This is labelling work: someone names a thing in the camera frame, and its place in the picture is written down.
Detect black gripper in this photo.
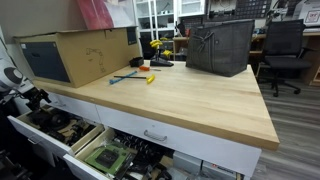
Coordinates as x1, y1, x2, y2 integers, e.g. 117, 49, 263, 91
21, 87, 52, 112

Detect silver drawer handle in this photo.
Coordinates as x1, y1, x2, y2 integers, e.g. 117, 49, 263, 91
143, 129, 169, 143
54, 100, 68, 109
27, 135, 43, 145

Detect white drawer with tape rolls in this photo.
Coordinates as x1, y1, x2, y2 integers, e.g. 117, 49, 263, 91
43, 89, 102, 124

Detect white drawer with black headphones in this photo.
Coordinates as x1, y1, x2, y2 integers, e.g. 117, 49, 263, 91
7, 104, 106, 158

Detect white low drawer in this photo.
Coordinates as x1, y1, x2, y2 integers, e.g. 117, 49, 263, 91
29, 141, 57, 168

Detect white drawer with green package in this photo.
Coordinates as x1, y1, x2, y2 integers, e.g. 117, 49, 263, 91
62, 127, 176, 180

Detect white cabinet with wood top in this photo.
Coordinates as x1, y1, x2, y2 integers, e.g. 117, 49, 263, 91
31, 59, 281, 180

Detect white shut drawer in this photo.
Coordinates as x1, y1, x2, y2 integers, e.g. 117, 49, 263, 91
95, 104, 263, 178

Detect black headphones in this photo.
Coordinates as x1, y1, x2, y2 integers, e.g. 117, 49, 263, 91
27, 108, 72, 132

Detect large cardboard box dark panel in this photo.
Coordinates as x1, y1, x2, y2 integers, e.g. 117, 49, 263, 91
13, 25, 143, 89

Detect green package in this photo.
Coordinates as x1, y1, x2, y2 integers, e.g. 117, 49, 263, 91
84, 143, 133, 177

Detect blue hand tool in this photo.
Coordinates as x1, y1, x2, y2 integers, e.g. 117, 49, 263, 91
108, 70, 139, 86

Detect small black box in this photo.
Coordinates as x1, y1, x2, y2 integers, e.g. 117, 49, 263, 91
128, 56, 145, 69

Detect pink bag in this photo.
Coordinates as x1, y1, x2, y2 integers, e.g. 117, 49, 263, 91
75, 0, 117, 31

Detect black mesh chair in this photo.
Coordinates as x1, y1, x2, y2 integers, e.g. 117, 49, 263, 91
138, 32, 157, 61

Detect black stand yellow hex keys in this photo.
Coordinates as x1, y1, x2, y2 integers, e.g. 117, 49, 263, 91
148, 38, 175, 68

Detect white shelf rack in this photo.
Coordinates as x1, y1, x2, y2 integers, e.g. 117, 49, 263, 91
132, 0, 178, 43

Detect plain grey box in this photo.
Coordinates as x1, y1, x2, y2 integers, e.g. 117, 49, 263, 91
172, 150, 203, 178

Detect grey tote bag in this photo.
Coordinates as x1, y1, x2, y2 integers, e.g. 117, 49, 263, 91
185, 18, 256, 78

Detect grey box with red label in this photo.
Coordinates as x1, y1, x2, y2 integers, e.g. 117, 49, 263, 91
200, 160, 241, 180

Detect black pegboard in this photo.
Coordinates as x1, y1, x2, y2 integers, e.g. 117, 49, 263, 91
234, 0, 273, 20

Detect black office chair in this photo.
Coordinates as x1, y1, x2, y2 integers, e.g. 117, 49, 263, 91
255, 18, 314, 98

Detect white box with red print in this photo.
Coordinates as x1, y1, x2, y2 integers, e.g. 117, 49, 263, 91
292, 0, 320, 28

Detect orange-handled screwdriver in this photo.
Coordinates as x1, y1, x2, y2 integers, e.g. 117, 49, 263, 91
138, 65, 162, 72

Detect black coiled cables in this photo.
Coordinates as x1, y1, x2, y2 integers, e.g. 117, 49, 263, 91
113, 130, 166, 164

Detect yellow-handled T hex key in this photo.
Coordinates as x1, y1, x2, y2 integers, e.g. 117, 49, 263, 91
113, 73, 156, 85

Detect white wall cabinet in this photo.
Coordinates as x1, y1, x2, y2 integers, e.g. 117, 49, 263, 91
176, 0, 208, 18

